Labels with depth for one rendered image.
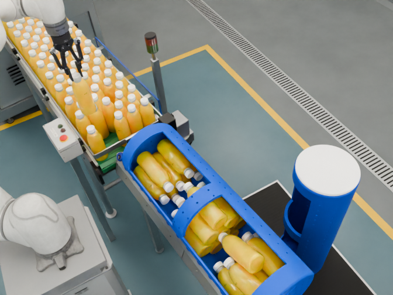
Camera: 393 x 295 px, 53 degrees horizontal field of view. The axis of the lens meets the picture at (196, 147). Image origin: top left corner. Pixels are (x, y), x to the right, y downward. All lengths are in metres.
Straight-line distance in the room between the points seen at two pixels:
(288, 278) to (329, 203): 0.57
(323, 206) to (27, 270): 1.23
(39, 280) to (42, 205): 0.31
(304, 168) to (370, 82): 2.23
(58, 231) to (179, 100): 2.31
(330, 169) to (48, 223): 1.17
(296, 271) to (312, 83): 2.64
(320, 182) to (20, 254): 1.26
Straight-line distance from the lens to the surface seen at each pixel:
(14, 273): 1.70
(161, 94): 2.42
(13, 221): 1.50
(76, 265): 1.61
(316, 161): 1.85
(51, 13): 1.62
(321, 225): 1.97
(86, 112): 1.93
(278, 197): 2.77
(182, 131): 2.26
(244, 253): 1.40
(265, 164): 3.11
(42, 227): 1.48
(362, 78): 3.97
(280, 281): 1.33
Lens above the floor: 2.47
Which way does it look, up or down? 50 degrees down
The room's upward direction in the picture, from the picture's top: 6 degrees counter-clockwise
